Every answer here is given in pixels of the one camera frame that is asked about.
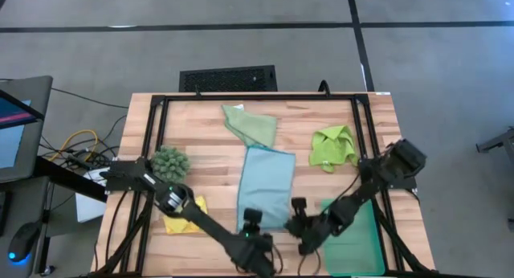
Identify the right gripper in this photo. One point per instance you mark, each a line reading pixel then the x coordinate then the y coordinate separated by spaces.
pixel 311 231

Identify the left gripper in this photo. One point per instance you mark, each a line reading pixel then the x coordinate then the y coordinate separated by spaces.
pixel 253 250

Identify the blue microfiber towel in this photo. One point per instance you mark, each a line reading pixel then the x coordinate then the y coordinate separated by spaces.
pixel 265 185

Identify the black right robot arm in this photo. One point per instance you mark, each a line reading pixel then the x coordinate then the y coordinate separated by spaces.
pixel 353 201

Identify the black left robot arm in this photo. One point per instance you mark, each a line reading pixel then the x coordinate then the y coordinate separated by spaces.
pixel 209 226

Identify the yellow microfiber towel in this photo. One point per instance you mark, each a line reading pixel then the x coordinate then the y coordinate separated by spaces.
pixel 178 226

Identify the lime green microfiber towel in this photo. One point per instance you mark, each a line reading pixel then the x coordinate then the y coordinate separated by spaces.
pixel 331 147

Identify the pale green microfiber towel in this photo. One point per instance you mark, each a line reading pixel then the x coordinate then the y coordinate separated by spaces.
pixel 253 125

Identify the teal plastic bin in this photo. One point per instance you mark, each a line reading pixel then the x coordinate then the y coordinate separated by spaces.
pixel 361 250

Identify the succulent plant in patterned pot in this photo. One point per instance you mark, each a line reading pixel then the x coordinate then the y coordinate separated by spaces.
pixel 170 163

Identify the black table clamp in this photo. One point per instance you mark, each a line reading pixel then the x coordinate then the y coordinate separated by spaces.
pixel 324 87

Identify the white box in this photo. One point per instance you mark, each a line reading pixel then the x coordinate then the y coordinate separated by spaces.
pixel 88 207

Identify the black perforated box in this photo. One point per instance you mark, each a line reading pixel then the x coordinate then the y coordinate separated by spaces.
pixel 229 79

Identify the grey chair base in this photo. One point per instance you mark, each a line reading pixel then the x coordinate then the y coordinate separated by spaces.
pixel 498 139

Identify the black computer mouse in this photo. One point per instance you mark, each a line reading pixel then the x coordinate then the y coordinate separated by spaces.
pixel 22 242

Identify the grey side desk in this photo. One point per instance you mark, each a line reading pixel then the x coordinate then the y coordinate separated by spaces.
pixel 24 201

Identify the computer monitor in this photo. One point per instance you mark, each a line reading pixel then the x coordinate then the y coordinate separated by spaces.
pixel 12 145

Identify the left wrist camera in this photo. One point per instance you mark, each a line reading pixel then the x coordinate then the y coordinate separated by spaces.
pixel 253 215

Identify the black metal table frame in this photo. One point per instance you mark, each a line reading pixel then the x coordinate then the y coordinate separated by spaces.
pixel 257 97

